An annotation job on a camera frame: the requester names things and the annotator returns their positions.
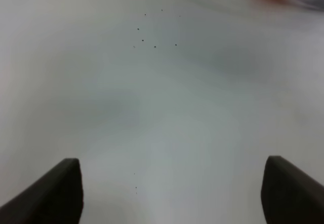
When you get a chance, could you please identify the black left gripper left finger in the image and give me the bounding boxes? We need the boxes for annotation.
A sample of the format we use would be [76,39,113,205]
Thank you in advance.
[1,158,84,223]

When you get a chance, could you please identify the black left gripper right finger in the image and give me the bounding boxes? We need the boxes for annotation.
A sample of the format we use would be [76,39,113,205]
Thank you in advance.
[261,156,323,224]

